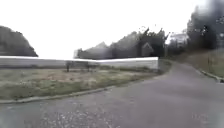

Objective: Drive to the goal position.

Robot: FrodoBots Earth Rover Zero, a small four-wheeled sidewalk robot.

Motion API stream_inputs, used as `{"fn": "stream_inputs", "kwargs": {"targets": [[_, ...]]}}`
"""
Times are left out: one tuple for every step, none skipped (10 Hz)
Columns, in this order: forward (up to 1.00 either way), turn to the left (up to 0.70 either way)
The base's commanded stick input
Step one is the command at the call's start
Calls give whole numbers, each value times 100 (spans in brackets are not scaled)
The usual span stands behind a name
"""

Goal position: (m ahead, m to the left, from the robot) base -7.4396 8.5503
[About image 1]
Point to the row of dark trees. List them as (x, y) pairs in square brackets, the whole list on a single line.
[(126, 46)]

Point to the dark bench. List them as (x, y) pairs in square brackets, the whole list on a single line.
[(78, 65)]

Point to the dry grass patch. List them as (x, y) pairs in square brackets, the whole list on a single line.
[(66, 80)]

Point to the grey stone kerb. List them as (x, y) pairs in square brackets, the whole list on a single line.
[(66, 95), (210, 75)]

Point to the grey asphalt road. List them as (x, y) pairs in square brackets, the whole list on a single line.
[(166, 100)]

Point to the pale building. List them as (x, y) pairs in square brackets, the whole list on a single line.
[(178, 38)]

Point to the grassy slope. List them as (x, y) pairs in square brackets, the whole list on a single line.
[(208, 61)]

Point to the dark wooded hill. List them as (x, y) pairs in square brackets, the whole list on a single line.
[(15, 43)]

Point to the tall dark trees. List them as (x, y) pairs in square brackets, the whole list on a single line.
[(205, 26)]

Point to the long white wall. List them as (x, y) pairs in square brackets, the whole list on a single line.
[(133, 62)]

